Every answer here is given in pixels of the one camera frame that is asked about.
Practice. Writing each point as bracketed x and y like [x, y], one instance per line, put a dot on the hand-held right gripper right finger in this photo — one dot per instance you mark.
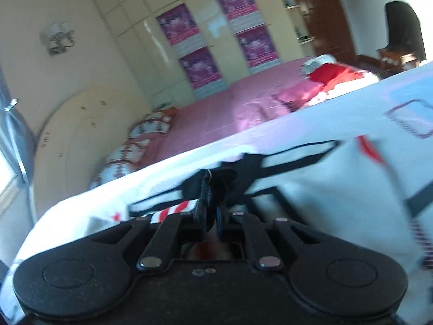
[222, 223]

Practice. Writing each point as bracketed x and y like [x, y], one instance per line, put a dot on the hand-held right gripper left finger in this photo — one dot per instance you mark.
[202, 210]

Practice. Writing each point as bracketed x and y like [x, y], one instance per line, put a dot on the white quilt with square print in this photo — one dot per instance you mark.
[304, 125]

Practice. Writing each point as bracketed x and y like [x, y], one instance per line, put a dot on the round cream headboard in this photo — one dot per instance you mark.
[74, 142]

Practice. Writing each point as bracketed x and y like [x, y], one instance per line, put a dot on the pink cloth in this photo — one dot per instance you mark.
[301, 93]

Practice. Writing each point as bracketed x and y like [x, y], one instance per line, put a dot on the cream wardrobe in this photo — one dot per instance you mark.
[152, 34]

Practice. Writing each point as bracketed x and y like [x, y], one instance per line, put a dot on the small white cloth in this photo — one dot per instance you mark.
[314, 63]

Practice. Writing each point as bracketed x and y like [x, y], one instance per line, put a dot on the red cloth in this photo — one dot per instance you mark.
[331, 74]

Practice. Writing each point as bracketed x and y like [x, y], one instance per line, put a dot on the window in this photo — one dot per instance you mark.
[6, 179]

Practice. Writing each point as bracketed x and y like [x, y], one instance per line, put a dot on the grey curtain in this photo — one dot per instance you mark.
[13, 135]

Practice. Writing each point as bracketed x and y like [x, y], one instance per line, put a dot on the corner shelves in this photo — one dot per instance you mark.
[299, 20]

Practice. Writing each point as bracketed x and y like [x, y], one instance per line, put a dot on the brown wooden table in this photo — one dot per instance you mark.
[368, 62]

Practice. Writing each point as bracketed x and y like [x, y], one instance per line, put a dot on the brown wooden door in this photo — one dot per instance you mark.
[321, 13]

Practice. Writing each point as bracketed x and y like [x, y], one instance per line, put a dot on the purple wall poster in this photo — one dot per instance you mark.
[236, 1]
[257, 45]
[201, 69]
[177, 25]

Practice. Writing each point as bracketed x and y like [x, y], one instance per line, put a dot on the ornate wall lamp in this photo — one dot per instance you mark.
[59, 39]

